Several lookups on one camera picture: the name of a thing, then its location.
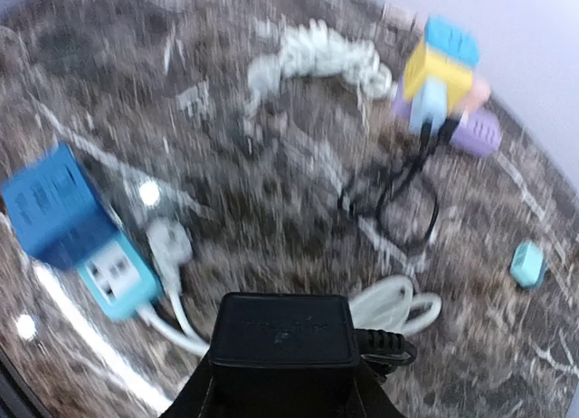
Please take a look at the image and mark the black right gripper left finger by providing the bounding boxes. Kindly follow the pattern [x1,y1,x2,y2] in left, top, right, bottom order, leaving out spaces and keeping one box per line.
[160,355,213,418]

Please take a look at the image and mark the blue adapter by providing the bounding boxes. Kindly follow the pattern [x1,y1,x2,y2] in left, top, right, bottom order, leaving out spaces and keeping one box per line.
[424,16,479,68]

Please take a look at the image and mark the black plug adapter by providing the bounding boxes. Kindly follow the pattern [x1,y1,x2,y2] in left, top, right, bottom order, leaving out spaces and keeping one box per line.
[208,293,417,417]

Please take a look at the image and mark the black cable bundle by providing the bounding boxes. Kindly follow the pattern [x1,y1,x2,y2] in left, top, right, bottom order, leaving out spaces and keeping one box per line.
[337,119,458,252]

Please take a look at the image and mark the white teal strip cord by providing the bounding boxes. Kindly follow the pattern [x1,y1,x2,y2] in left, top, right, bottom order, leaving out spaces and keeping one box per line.
[138,218,443,356]

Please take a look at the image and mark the teal small charger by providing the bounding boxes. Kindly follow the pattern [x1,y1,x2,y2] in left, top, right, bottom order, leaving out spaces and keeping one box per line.
[510,241,547,289]

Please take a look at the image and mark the dark blue cube socket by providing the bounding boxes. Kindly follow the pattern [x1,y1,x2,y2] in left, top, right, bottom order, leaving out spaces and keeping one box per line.
[2,142,119,271]

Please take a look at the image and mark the light blue charger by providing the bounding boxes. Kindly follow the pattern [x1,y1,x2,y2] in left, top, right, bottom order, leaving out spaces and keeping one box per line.
[409,78,447,135]

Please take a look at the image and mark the yellow cube socket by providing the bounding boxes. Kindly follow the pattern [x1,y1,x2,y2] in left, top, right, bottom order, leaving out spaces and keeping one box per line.
[403,39,473,110]

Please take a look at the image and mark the purple power strip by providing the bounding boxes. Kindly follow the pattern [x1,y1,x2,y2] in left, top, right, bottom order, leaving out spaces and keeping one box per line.
[393,81,502,157]

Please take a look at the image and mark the teal power strip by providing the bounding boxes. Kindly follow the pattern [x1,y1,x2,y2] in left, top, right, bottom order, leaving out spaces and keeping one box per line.
[77,232,162,321]

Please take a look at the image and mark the pink charger plug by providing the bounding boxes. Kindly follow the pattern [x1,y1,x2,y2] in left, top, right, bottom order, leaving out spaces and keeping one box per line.
[463,75,491,113]

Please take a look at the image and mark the white power cord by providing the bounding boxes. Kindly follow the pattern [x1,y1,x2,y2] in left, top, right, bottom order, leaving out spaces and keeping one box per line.
[243,18,394,116]

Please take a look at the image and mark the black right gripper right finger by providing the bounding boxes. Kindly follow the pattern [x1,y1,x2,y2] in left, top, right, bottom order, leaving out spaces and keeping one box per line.
[352,361,404,418]

